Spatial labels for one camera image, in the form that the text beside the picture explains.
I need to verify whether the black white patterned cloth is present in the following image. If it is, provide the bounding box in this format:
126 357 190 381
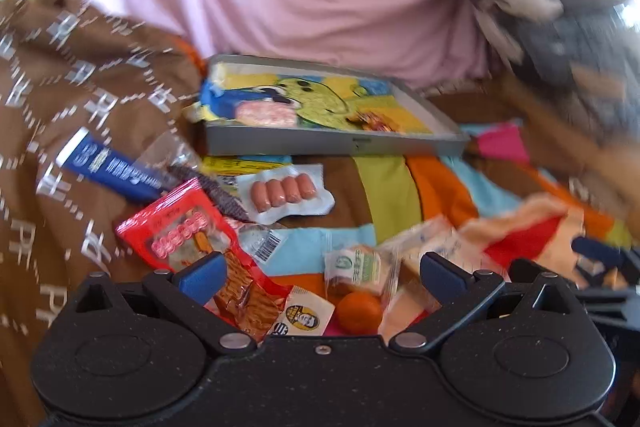
471 0 639 142

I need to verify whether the brown PF patterned cloth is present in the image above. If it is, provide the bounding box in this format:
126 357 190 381
1 0 205 426

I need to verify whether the yellow candy bar wrapper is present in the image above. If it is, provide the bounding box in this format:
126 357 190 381
201 156 292 176

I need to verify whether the small orange mandarin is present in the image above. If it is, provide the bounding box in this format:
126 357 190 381
334 291 383 336

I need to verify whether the dark dried fish packet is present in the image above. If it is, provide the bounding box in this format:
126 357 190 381
134 131 250 222

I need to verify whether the green label pastry packet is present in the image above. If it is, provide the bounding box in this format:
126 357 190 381
323 245 399 299

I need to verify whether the colourful patchwork blanket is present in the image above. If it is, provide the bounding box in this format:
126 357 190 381
257 126 638 294

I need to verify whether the blue calcium tablet box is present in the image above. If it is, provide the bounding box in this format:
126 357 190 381
55 128 165 204

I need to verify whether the mini sausages packet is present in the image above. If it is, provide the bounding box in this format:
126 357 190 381
236 164 335 225

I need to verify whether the red spicy snack packet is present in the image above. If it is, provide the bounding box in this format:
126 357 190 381
116 179 291 341

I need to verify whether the white cartoon face packet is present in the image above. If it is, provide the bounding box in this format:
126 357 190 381
268 286 335 337

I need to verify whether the cartoon print tray liner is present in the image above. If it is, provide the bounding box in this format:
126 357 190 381
184 61 432 134

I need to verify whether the clear cake packet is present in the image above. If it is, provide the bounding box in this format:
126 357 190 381
378 217 509 343

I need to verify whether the pink round cracker packet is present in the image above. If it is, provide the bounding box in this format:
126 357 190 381
234 101 298 128

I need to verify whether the grey metal tray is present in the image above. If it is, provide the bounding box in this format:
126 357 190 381
205 54 469 156

